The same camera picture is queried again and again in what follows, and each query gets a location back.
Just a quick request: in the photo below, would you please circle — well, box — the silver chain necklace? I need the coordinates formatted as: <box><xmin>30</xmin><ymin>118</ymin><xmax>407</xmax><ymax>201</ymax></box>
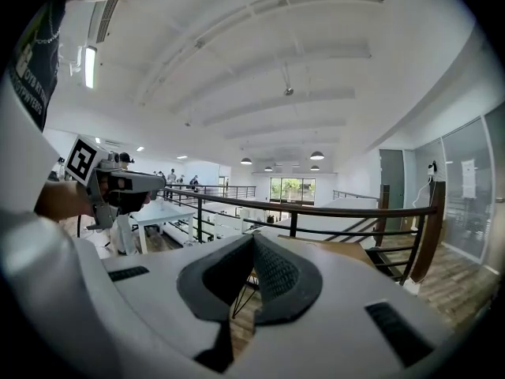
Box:
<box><xmin>33</xmin><ymin>2</ymin><xmax>64</xmax><ymax>47</ymax></box>

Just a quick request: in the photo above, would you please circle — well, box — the fluorescent tube light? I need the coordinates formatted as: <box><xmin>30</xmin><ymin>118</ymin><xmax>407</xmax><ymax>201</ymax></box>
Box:
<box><xmin>84</xmin><ymin>44</ymin><xmax>99</xmax><ymax>90</ymax></box>

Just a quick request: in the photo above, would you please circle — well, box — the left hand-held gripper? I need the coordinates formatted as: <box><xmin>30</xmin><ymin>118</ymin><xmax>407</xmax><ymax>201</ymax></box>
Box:
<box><xmin>64</xmin><ymin>134</ymin><xmax>167</xmax><ymax>231</ymax></box>

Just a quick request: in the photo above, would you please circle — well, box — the white paper sign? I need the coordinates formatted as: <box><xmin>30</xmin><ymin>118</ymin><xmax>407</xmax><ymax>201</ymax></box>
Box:
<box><xmin>460</xmin><ymin>159</ymin><xmax>478</xmax><ymax>200</ymax></box>

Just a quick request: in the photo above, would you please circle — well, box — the grey-green door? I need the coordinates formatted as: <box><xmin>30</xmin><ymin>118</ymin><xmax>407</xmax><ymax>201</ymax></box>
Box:
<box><xmin>379</xmin><ymin>149</ymin><xmax>406</xmax><ymax>231</ymax></box>

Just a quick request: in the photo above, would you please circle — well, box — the person's left forearm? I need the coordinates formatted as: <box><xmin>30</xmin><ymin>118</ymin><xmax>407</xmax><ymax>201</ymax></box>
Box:
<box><xmin>34</xmin><ymin>179</ymin><xmax>94</xmax><ymax>223</ymax></box>

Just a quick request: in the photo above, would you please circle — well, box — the large window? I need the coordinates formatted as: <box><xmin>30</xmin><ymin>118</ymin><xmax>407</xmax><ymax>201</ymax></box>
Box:
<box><xmin>270</xmin><ymin>178</ymin><xmax>316</xmax><ymax>204</ymax></box>

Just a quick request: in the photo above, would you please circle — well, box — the person's black printed t-shirt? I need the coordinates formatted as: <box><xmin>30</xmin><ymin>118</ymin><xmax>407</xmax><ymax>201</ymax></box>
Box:
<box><xmin>7</xmin><ymin>0</ymin><xmax>70</xmax><ymax>133</ymax></box>

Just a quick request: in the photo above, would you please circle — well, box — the glass partition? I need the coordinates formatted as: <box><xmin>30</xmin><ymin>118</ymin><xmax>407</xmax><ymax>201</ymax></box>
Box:
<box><xmin>413</xmin><ymin>116</ymin><xmax>505</xmax><ymax>264</ymax></box>

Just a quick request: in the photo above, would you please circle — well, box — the wooden table with hairpin legs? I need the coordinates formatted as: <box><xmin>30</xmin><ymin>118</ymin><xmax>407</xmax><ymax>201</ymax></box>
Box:
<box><xmin>232</xmin><ymin>231</ymin><xmax>374</xmax><ymax>319</ymax></box>

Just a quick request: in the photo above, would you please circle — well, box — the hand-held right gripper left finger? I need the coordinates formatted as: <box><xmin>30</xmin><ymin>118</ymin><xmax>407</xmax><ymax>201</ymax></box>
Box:
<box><xmin>74</xmin><ymin>233</ymin><xmax>256</xmax><ymax>379</ymax></box>

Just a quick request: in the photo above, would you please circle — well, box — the white ceiling air vent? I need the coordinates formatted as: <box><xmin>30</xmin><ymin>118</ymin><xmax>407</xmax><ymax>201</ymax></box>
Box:
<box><xmin>87</xmin><ymin>0</ymin><xmax>119</xmax><ymax>45</ymax></box>

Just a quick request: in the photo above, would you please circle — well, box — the person's left hand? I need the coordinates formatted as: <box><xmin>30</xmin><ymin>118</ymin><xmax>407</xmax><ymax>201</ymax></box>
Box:
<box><xmin>98</xmin><ymin>174</ymin><xmax>153</xmax><ymax>215</ymax></box>

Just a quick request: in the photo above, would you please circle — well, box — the white glass-top table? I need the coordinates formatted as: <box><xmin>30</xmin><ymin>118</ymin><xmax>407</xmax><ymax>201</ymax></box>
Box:
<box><xmin>132</xmin><ymin>199</ymin><xmax>196</xmax><ymax>254</ymax></box>

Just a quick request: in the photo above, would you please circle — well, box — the brown wooden railing post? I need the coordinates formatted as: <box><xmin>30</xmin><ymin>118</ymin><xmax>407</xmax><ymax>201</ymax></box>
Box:
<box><xmin>410</xmin><ymin>182</ymin><xmax>447</xmax><ymax>283</ymax></box>

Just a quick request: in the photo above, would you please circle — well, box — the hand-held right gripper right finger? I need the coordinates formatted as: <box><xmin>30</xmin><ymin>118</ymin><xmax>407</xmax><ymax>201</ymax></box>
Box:
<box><xmin>232</xmin><ymin>233</ymin><xmax>455</xmax><ymax>379</ymax></box>

